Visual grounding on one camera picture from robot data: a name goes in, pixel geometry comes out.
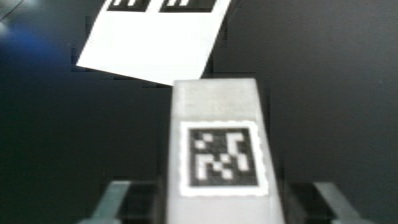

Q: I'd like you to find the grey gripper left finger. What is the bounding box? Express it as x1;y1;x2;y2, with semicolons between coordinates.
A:
77;180;164;224

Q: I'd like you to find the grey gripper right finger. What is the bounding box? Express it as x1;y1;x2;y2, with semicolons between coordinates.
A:
283;181;375;224

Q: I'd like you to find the white table leg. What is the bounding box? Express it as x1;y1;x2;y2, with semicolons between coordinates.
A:
166;78;285;224

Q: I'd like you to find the white marker sheet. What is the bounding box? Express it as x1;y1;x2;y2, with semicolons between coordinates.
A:
77;0;232;85

